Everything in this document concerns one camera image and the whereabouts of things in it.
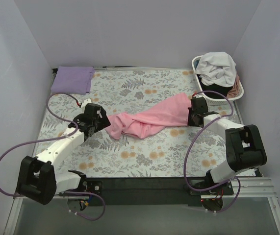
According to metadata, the pink t shirt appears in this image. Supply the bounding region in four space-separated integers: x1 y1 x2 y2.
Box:
105 93 191 140

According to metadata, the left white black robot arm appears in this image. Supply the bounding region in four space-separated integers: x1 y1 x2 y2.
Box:
16 103 110 205

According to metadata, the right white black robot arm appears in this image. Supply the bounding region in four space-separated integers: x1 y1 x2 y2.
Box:
183 96 267 192

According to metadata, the white laundry basket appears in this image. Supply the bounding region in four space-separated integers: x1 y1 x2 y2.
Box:
191 55 244 106

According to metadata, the black garment in basket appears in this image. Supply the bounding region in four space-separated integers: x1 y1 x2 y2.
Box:
197 74 232 99

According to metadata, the brown garment in basket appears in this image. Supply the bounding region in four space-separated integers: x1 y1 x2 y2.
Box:
227 75 240 98

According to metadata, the white t shirt in basket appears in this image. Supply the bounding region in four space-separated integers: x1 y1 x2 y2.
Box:
195 52 236 88

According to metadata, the floral table cloth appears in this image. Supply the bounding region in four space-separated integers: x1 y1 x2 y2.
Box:
36 70 226 177

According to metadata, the folded purple t shirt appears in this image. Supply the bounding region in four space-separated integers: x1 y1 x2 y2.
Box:
51 67 95 94

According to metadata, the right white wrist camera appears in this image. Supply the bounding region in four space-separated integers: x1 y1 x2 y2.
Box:
192 93 203 98

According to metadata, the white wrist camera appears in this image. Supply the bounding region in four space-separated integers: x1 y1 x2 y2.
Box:
192 93 203 98
76 98 92 110

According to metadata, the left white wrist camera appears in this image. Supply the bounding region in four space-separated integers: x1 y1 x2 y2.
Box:
76 98 92 110

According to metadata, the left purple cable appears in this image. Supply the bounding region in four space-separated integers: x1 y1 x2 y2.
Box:
0 93 106 221

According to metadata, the purple cable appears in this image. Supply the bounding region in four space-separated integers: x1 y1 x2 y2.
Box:
0 93 106 221
183 90 241 213

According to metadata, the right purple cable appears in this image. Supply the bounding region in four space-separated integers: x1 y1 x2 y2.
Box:
183 90 241 213

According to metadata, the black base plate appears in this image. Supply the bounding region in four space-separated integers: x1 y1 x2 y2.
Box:
58 176 235 208

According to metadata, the aluminium frame rail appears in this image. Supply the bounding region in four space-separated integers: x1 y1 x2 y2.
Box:
4 177 280 235

